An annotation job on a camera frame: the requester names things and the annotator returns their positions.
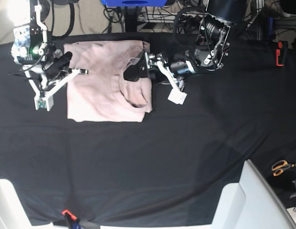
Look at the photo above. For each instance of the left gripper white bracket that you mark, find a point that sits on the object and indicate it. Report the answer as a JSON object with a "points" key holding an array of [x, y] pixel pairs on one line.
{"points": [[149, 65]]}

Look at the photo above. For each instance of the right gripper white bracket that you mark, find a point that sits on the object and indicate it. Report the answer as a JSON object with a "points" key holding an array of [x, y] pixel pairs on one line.
{"points": [[46, 83]]}

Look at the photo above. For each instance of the pink T-shirt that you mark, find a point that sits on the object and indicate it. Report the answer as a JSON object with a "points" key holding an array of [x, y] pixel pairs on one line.
{"points": [[103, 95]]}

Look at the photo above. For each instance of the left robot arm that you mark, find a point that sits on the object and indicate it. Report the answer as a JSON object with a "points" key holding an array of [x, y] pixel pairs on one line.
{"points": [[218, 16]]}

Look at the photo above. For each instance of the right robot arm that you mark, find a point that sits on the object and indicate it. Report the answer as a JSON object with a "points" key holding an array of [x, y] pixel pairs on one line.
{"points": [[44, 66]]}

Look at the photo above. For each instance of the white power strip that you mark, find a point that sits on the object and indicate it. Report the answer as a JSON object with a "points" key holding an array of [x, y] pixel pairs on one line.
{"points": [[156, 17]]}

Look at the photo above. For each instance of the blue box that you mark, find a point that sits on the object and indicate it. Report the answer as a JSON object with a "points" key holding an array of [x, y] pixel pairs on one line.
{"points": [[134, 3]]}

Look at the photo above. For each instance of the black tablecloth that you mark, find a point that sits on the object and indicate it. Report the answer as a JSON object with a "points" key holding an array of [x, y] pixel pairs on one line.
{"points": [[170, 169]]}

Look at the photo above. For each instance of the red black tool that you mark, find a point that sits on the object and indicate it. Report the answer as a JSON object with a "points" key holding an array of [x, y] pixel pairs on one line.
{"points": [[281, 53]]}

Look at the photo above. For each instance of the orange black clamp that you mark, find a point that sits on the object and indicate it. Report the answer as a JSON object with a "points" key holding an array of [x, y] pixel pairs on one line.
{"points": [[71, 220]]}

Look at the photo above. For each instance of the white table frame left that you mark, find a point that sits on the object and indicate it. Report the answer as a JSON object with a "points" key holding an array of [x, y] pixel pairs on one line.
{"points": [[12, 214]]}

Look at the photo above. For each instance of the white table frame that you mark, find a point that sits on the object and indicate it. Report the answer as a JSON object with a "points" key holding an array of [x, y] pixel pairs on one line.
{"points": [[251, 204], [12, 214]]}

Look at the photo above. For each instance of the orange handled scissors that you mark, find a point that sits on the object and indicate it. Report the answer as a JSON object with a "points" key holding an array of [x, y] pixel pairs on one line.
{"points": [[281, 166]]}

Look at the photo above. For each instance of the white table frame right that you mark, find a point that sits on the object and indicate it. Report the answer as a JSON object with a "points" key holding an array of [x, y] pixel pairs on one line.
{"points": [[251, 204]]}

